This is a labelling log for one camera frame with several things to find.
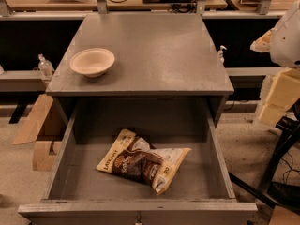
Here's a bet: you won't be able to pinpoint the brown chip bag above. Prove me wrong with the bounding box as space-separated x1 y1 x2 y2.
97 129 190 195

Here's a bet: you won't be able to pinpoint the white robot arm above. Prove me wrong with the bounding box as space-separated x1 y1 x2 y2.
250 1 300 68

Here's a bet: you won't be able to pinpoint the grey cabinet counter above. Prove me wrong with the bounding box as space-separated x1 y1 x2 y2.
45 12 235 124

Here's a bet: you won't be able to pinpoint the open grey top drawer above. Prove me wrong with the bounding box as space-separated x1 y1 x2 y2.
19 97 257 225

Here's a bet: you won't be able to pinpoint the beige paper bowl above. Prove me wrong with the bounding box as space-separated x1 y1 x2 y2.
70 48 115 78

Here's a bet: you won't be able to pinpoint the small white pump bottle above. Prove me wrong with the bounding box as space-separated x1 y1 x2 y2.
217 45 227 63

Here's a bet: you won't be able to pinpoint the clear plastic bottle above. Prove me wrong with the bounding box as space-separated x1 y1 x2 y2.
38 54 54 78

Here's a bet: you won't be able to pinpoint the cardboard box pieces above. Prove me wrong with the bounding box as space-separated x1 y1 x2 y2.
12 94 66 172

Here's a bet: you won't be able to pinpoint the yellow foam blocks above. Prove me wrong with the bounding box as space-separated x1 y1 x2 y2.
258 68 300 127

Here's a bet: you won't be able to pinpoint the black chair base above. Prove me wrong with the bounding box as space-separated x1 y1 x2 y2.
229 100 300 212

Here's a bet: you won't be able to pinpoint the wooden workbench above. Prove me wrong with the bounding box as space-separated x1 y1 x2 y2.
6 0 171 11

